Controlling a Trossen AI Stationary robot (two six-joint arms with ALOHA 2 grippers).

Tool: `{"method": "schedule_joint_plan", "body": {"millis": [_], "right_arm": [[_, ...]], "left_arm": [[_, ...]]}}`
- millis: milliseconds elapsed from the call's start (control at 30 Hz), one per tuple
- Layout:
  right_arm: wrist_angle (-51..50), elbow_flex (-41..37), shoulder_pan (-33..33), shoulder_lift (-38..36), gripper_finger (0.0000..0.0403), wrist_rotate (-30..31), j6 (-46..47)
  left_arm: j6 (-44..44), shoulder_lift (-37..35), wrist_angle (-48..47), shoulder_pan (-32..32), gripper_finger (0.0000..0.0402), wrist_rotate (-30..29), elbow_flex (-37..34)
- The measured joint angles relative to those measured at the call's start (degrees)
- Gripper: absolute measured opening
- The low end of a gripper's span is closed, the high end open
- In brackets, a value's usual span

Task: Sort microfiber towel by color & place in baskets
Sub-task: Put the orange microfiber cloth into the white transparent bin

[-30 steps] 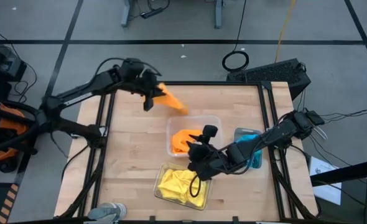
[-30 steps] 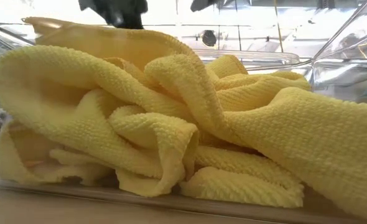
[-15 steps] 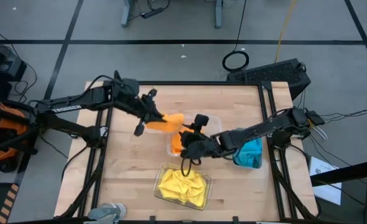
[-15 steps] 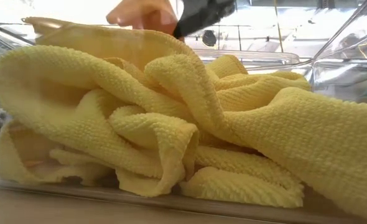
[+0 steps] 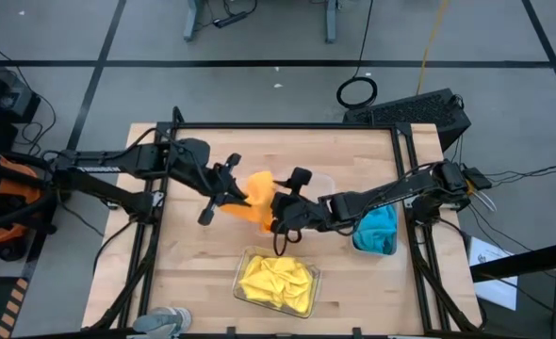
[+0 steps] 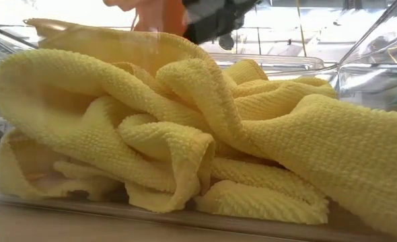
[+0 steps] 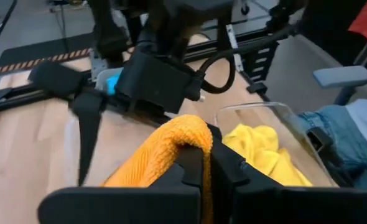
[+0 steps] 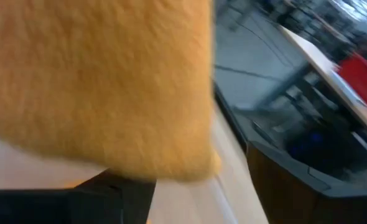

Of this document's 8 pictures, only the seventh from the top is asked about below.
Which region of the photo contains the grey plastic bin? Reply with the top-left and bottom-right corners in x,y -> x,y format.
95,67 -> 124,96

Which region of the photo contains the black aluminium table frame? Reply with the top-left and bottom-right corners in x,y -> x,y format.
0,29 -> 281,147

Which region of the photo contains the black mat striped edge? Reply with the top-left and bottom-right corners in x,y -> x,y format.
0,30 -> 94,75

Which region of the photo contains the office chair grey armrest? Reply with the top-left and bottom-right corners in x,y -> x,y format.
312,65 -> 367,105

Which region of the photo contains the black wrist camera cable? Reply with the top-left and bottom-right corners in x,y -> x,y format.
197,24 -> 299,95

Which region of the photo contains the person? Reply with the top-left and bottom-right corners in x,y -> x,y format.
298,98 -> 367,190

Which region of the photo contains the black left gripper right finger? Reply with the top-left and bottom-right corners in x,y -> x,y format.
207,124 -> 367,224

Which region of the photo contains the blue microfiber towel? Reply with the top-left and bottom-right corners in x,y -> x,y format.
106,74 -> 122,96

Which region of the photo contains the black slotted panel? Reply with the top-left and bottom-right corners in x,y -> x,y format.
242,42 -> 279,94

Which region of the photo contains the silver mounting bracket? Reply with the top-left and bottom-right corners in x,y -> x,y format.
225,24 -> 244,73
89,49 -> 109,82

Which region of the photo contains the orange microfiber towel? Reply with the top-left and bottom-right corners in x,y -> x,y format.
101,114 -> 214,224

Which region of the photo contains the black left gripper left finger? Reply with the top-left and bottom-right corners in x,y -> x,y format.
37,145 -> 205,224

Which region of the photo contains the yellow microfiber towel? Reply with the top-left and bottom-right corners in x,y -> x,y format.
248,147 -> 314,187
222,123 -> 281,166

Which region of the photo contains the clear plastic bin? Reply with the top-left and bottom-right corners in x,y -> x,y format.
214,101 -> 340,187

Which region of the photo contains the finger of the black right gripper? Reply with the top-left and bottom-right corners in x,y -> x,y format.
70,90 -> 107,187
29,60 -> 88,97

